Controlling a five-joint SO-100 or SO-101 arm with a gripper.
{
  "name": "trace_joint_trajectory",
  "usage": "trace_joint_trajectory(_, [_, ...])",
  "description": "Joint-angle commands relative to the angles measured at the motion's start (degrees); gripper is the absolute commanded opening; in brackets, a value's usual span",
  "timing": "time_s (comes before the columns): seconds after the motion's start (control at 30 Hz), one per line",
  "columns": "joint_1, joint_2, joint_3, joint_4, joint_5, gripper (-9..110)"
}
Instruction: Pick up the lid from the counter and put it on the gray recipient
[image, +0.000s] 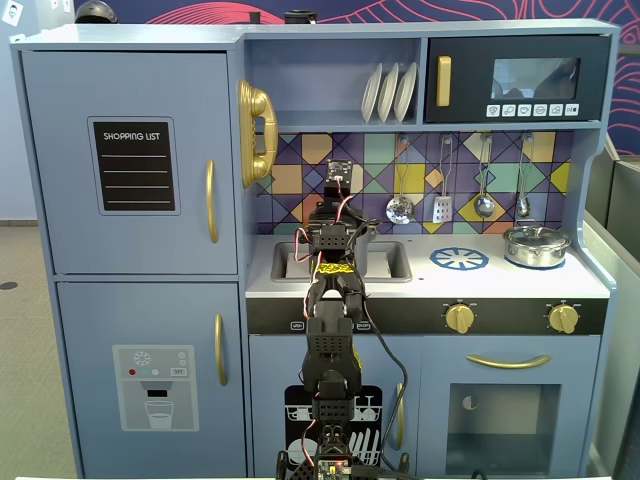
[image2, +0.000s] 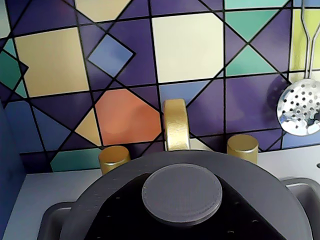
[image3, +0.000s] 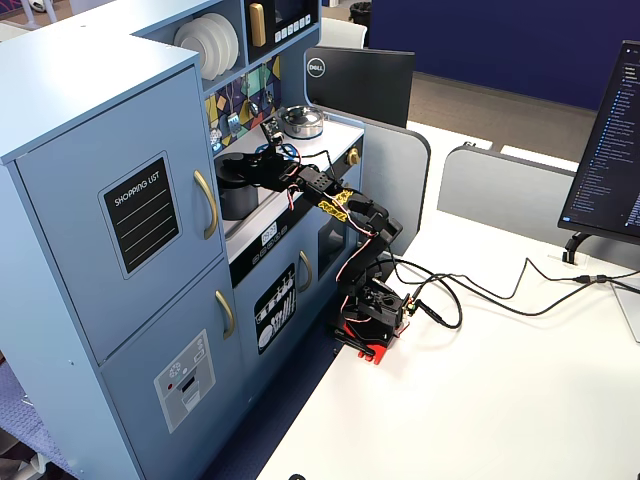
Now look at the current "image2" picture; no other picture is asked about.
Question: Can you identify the gray toy sink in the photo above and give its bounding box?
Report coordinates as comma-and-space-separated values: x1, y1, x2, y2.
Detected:
36, 176, 320, 240

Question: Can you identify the steel skimmer spoon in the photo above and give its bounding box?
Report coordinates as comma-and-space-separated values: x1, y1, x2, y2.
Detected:
275, 0, 320, 137

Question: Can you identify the gold toy faucet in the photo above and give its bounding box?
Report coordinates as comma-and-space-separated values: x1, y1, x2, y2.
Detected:
162, 98, 191, 153

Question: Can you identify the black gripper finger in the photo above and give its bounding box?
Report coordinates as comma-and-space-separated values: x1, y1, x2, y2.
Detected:
182, 175, 262, 240
96, 172, 183, 240

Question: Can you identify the gold tap knob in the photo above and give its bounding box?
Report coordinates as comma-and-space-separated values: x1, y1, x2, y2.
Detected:
98, 145, 132, 175
226, 134, 260, 165

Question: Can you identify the colourful tiled backsplash panel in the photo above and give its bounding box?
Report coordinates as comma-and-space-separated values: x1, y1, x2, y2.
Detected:
0, 0, 320, 173

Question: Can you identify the gray pot lid with knob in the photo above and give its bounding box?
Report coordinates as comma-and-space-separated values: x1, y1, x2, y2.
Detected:
66, 151, 304, 240

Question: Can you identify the blue wooden toy kitchen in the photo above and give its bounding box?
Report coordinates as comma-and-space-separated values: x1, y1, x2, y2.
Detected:
0, 0, 320, 240

